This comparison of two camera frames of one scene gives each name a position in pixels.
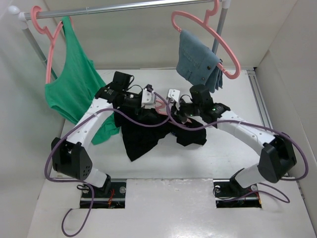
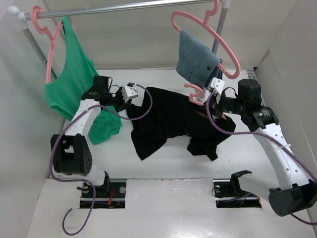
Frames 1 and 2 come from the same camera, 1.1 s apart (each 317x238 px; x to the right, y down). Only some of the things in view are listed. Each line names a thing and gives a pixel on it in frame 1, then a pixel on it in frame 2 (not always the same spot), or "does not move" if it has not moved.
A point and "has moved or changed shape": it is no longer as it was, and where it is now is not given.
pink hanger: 157,108 -> 200,94
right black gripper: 179,109 -> 216,109
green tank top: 74,88 does not move
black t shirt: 141,129 has moved or changed shape
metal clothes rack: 18,14 does not move
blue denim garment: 198,63 does not move
